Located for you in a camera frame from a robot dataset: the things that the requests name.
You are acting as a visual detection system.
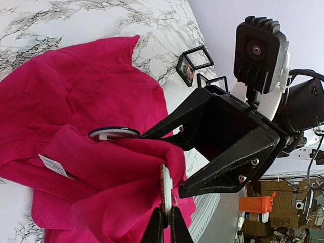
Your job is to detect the brown round brooch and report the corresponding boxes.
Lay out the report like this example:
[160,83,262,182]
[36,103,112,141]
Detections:
[184,64,194,80]

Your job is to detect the red t-shirt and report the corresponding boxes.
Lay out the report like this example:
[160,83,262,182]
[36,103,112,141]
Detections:
[1,35,196,242]

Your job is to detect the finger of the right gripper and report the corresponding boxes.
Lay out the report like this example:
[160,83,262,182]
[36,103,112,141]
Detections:
[140,88,216,151]

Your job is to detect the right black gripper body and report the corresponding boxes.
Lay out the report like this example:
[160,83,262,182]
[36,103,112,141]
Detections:
[199,85,289,177]

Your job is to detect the black open display box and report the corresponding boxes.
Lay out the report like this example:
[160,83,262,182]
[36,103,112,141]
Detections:
[197,73,229,92]
[176,45,214,87]

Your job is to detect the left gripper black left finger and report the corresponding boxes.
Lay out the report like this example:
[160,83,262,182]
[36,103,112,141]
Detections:
[144,207,164,243]

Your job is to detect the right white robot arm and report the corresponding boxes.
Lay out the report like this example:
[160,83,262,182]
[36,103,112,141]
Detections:
[142,69,323,198]

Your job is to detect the orange plastic jar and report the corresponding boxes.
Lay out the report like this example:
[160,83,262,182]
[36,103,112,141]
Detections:
[239,191,276,214]

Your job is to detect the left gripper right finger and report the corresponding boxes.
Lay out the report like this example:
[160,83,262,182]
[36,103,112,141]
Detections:
[170,206,193,243]

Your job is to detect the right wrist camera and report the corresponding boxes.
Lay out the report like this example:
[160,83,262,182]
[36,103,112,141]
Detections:
[231,16,290,120]

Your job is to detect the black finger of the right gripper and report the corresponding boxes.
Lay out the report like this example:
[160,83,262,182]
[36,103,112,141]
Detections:
[179,126,280,198]

